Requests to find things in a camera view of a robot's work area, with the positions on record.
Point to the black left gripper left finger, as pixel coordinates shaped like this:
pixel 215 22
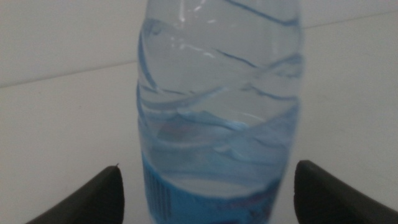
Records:
pixel 99 199

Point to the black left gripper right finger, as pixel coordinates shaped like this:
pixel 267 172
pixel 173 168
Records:
pixel 323 199

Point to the clear water bottle blue cap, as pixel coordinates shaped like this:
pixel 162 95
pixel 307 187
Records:
pixel 217 93

